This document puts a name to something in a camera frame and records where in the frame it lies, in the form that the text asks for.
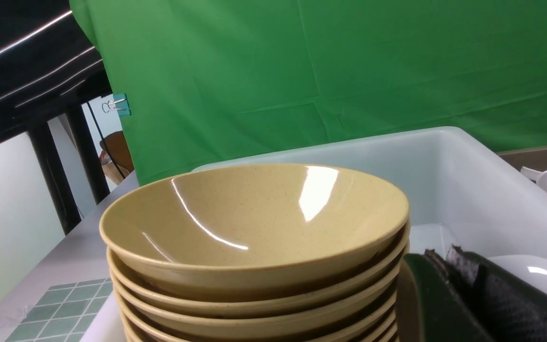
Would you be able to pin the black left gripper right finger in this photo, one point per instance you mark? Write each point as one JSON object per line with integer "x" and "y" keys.
{"x": 510, "y": 309}

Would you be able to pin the black metal frame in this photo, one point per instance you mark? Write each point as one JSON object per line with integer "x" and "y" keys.
{"x": 48, "y": 68}

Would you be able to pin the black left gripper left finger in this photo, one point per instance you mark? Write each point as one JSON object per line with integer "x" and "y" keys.
{"x": 430, "y": 306}

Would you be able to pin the stack of tan bowls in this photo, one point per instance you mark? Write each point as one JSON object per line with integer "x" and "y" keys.
{"x": 259, "y": 253}

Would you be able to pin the green backdrop cloth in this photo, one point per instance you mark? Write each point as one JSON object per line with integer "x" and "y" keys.
{"x": 213, "y": 80}

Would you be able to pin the olive plastic spoon bin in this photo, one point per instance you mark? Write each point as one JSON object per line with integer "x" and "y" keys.
{"x": 532, "y": 158}

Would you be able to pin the blue binder clip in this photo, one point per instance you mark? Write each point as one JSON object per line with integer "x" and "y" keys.
{"x": 118, "y": 104}

